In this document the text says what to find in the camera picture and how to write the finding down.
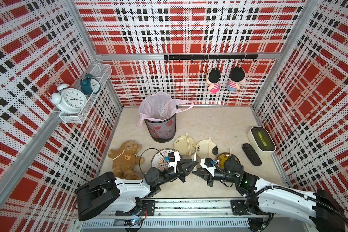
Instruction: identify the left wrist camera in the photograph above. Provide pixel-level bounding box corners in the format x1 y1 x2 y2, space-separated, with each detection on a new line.
164 151 180 173

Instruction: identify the yellow dark patterned plate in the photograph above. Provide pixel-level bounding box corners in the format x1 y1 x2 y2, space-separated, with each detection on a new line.
217 152 232 163

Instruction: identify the black hook rail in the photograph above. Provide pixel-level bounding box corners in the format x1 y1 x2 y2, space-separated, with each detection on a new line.
163 54 259 61

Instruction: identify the teal alarm clock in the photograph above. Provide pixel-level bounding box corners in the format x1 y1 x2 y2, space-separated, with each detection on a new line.
80 74 101 95

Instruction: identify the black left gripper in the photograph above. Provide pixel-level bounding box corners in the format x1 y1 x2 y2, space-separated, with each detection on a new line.
158 160 199 186

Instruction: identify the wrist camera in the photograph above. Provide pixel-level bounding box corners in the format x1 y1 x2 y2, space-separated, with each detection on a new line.
164 151 180 173
200 158 216 177

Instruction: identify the pink plastic bin liner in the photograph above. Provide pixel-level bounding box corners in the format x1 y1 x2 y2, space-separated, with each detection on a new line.
137 91 195 127

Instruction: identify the green circuit board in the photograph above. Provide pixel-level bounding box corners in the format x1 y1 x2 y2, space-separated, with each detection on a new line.
123 218 142 228

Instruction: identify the white box with green display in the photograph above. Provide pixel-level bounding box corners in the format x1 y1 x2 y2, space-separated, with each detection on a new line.
247 127 276 157

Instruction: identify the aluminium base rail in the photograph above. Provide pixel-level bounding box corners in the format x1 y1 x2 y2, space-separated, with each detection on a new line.
72 197 308 230

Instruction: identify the doll with pink dress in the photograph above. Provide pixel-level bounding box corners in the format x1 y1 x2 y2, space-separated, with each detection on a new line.
206 68 220 94

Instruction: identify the black remote control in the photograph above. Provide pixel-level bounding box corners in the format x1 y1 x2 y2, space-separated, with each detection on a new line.
242 143 262 167

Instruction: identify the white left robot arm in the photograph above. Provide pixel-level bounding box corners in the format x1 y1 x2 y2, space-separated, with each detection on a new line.
74 159 199 221

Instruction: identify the brown teddy bear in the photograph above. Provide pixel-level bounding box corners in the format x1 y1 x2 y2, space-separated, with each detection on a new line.
108 140 145 180

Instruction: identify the white orange patterned plate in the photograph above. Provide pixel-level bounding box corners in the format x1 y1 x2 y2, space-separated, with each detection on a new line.
151 149 175 171

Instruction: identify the white wire wall shelf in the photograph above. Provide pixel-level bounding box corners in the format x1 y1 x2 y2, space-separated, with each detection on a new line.
59 63 112 124

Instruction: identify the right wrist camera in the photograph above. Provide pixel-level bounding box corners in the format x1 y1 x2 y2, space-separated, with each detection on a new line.
200 158 216 177

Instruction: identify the white alarm clock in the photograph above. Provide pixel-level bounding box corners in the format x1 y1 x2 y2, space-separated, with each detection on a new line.
50 83 87 115

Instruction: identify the cream plate with flowers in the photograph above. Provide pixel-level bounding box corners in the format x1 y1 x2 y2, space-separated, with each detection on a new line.
174 135 196 156

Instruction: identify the black mesh trash bin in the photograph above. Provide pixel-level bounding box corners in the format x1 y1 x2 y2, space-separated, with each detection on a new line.
145 114 177 143

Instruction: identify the doll with striped shirt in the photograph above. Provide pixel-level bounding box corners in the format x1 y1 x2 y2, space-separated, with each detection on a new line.
226 67 246 91

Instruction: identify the cream plate with black pattern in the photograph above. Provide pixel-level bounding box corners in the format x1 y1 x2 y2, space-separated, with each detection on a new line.
196 140 218 159

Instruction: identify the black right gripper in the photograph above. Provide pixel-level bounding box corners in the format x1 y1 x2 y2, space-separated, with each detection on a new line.
192 166 238 188

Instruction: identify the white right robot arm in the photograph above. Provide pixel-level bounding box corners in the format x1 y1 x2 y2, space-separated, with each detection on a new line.
193 155 348 232

